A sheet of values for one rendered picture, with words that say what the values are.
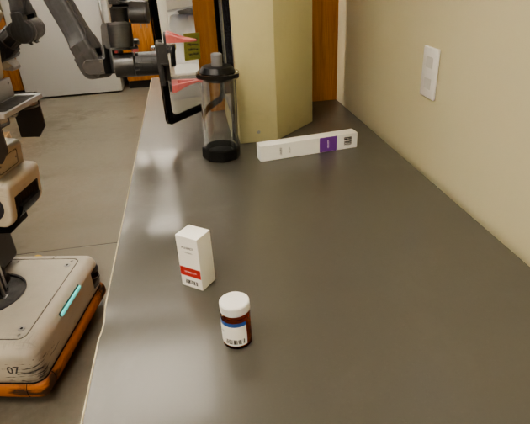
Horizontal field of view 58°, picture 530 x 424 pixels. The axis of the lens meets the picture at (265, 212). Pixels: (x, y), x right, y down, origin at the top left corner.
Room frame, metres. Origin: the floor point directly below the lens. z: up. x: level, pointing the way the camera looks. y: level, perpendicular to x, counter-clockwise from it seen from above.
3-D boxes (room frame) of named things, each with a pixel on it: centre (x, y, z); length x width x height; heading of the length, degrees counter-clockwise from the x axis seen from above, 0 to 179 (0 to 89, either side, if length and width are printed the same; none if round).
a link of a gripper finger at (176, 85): (1.24, 0.19, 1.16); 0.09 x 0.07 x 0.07; 98
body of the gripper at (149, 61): (1.23, 0.26, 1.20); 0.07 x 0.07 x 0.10; 8
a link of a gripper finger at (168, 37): (1.24, 0.19, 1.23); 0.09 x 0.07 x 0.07; 98
